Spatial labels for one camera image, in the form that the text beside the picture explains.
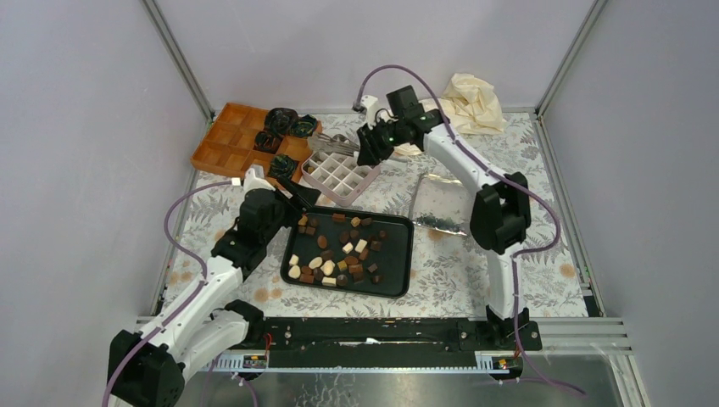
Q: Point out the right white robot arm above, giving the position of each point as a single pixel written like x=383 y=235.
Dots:
x=500 y=213

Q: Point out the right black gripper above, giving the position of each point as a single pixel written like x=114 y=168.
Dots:
x=370 y=151

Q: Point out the cream cloth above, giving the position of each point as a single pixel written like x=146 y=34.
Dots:
x=472 y=106

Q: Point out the metal serving tongs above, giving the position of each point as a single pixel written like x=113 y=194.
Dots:
x=321 y=142

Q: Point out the orange compartment box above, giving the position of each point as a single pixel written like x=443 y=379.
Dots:
x=227 y=149

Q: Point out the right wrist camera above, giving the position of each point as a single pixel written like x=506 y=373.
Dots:
x=370 y=107

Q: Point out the silver metal tray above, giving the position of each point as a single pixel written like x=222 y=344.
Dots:
x=441 y=204

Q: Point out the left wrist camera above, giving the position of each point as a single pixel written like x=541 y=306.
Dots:
x=253 y=179

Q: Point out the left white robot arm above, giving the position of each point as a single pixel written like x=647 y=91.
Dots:
x=151 y=367

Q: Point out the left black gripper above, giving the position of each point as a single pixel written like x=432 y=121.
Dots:
x=303 y=197

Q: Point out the black plastic tray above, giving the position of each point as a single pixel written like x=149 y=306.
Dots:
x=343 y=268

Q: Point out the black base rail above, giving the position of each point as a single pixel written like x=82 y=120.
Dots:
x=433 y=344

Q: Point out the dark paper cup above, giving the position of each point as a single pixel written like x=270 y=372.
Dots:
x=282 y=166
x=279 y=121
x=303 y=127
x=267 y=142

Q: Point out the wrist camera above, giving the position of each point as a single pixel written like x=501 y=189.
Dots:
x=370 y=107
x=253 y=179

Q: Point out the pink grid box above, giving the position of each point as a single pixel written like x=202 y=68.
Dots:
x=338 y=176

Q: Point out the white oval chocolate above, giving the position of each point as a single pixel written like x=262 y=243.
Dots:
x=315 y=263

